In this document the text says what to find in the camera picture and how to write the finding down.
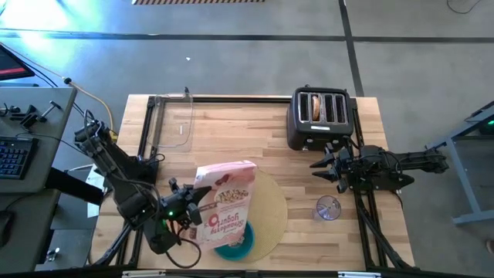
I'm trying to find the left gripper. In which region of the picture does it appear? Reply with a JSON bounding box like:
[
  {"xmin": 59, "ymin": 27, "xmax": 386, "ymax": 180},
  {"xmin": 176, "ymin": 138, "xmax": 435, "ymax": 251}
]
[{"xmin": 159, "ymin": 177, "xmax": 213, "ymax": 228}]

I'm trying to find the gray metal table frame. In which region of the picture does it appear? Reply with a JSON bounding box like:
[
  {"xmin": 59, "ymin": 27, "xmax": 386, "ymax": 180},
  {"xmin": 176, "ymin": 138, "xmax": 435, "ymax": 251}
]
[{"xmin": 425, "ymin": 100, "xmax": 494, "ymax": 227}]

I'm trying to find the black computer monitor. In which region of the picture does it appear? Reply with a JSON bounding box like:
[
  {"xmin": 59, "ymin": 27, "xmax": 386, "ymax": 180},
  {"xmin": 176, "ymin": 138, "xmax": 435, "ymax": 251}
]
[{"xmin": 0, "ymin": 42, "xmax": 36, "ymax": 83}]

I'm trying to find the black aluminium table frame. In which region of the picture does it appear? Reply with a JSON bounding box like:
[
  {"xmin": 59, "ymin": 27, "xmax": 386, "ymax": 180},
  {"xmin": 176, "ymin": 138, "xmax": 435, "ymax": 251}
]
[{"xmin": 90, "ymin": 94, "xmax": 416, "ymax": 272}]

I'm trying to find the clear plastic container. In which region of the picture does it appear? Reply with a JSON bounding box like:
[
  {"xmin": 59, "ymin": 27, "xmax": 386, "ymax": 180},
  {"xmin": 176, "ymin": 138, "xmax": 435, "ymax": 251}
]
[{"xmin": 147, "ymin": 92, "xmax": 195, "ymax": 154}]

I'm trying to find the clear drinking glass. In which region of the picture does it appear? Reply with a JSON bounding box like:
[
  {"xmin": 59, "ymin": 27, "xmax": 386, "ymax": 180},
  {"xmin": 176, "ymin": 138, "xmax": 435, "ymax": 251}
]
[{"xmin": 311, "ymin": 194, "xmax": 343, "ymax": 222}]

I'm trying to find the pink strawberry yogurt cereal box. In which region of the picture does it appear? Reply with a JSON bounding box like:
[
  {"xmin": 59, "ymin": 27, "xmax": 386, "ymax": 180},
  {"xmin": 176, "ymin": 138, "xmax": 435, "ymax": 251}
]
[{"xmin": 191, "ymin": 159, "xmax": 259, "ymax": 253}]

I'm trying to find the teal bowl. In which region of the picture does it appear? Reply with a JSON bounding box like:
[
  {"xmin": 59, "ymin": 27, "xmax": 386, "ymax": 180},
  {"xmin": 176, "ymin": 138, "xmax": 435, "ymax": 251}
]
[{"xmin": 213, "ymin": 220, "xmax": 257, "ymax": 263}]

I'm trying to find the black backlit keyboard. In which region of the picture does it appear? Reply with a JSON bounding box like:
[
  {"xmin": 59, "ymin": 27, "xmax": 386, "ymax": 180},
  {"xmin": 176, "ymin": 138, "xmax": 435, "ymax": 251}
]
[{"xmin": 0, "ymin": 135, "xmax": 40, "ymax": 181}]

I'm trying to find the black device with green light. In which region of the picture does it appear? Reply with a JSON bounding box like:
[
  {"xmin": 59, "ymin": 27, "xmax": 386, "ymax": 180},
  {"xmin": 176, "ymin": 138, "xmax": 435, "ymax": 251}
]
[{"xmin": 478, "ymin": 117, "xmax": 494, "ymax": 137}]

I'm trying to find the black computer mouse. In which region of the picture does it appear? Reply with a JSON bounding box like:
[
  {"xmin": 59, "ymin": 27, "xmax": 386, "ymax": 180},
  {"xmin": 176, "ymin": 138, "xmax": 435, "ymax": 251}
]
[{"xmin": 0, "ymin": 209, "xmax": 15, "ymax": 249}]

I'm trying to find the white paper sheet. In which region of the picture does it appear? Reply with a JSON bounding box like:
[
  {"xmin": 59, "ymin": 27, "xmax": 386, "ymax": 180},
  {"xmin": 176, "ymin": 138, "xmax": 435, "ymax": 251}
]
[{"xmin": 85, "ymin": 161, "xmax": 113, "ymax": 219}]

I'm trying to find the black flat bar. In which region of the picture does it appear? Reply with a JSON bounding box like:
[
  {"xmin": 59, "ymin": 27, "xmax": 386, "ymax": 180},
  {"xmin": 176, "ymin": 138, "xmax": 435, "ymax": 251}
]
[{"xmin": 45, "ymin": 167, "xmax": 106, "ymax": 206}]

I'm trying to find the silver bracket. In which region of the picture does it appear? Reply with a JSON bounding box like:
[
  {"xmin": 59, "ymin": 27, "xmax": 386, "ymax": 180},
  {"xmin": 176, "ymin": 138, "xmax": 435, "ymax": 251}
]
[
  {"xmin": 337, "ymin": 270, "xmax": 384, "ymax": 278},
  {"xmin": 120, "ymin": 270, "xmax": 167, "ymax": 278}
]

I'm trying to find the brown bagel half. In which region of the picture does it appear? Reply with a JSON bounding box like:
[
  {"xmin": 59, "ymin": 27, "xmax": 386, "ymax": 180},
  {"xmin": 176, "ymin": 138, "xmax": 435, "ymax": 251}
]
[{"xmin": 310, "ymin": 94, "xmax": 322, "ymax": 122}]

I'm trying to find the black four-slot toaster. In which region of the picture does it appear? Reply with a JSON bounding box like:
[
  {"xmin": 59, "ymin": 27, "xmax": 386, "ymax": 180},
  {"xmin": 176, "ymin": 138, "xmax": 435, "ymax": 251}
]
[{"xmin": 286, "ymin": 86, "xmax": 356, "ymax": 153}]

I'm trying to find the black clamp with metal handle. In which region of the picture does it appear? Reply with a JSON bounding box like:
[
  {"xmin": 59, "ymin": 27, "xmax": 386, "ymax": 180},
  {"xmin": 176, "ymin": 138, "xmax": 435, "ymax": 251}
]
[{"xmin": 19, "ymin": 100, "xmax": 63, "ymax": 131}]

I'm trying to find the yellow cable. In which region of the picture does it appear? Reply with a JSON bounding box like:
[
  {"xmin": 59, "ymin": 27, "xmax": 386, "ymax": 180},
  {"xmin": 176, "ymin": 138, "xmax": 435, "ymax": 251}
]
[{"xmin": 63, "ymin": 78, "xmax": 119, "ymax": 141}]

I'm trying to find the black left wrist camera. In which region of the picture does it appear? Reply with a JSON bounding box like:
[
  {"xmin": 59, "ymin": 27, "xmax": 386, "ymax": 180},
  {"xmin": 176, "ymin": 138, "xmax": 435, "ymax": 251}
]
[{"xmin": 144, "ymin": 218, "xmax": 181, "ymax": 256}]

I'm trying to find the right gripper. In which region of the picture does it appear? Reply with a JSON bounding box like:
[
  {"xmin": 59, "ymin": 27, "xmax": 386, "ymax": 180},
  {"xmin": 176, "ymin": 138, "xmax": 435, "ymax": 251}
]
[{"xmin": 309, "ymin": 147, "xmax": 355, "ymax": 195}]

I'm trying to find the round yellow woven placemat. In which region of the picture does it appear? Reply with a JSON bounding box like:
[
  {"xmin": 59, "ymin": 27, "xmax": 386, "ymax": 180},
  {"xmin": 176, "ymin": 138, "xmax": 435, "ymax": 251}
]
[{"xmin": 208, "ymin": 168, "xmax": 289, "ymax": 265}]

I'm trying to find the gray desk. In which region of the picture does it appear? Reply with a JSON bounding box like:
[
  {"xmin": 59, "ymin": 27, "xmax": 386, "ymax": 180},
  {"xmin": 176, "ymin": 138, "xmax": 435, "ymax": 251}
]
[{"xmin": 0, "ymin": 86, "xmax": 79, "ymax": 273}]

